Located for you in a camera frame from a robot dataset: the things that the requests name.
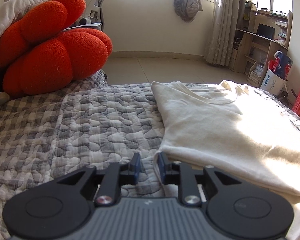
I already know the white office chair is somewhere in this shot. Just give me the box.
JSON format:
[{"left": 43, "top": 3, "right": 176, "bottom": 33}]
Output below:
[{"left": 74, "top": 0, "right": 104, "bottom": 31}]

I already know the grey quilted bed cover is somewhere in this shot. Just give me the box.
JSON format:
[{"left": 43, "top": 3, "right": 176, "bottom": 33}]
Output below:
[{"left": 0, "top": 69, "right": 300, "bottom": 240}]

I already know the white printed pillow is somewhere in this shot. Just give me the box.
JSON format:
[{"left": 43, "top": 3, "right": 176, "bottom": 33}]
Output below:
[{"left": 0, "top": 0, "right": 50, "bottom": 38}]

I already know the beige curtain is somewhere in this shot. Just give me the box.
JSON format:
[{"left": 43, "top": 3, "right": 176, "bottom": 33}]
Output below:
[{"left": 205, "top": 0, "right": 246, "bottom": 67}]

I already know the white paper shopping bag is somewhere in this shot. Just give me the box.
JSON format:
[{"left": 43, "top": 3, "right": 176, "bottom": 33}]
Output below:
[{"left": 259, "top": 50, "right": 294, "bottom": 96}]

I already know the cream Winnie the Pooh sweatshirt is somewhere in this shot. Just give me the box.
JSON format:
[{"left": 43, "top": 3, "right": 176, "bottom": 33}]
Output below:
[{"left": 151, "top": 81, "right": 300, "bottom": 239}]

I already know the wooden desk with shelves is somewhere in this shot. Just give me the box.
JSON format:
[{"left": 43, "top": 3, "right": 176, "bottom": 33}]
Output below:
[{"left": 229, "top": 1, "right": 293, "bottom": 87}]

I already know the red flower-shaped cushion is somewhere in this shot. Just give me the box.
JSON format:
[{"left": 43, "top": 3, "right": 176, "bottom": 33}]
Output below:
[{"left": 0, "top": 0, "right": 113, "bottom": 98}]

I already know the black laptop on desk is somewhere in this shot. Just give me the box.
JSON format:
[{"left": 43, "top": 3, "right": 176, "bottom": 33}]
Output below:
[{"left": 256, "top": 23, "right": 275, "bottom": 40}]

